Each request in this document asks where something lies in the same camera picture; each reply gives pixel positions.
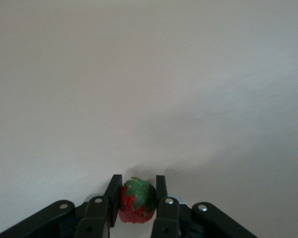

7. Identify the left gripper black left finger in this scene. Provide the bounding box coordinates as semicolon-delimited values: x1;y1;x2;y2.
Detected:
0;174;123;238

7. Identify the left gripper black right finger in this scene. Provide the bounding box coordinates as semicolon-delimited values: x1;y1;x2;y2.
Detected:
151;175;258;238

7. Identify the red strawberry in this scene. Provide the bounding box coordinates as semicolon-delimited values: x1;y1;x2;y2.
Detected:
118;176;156;224

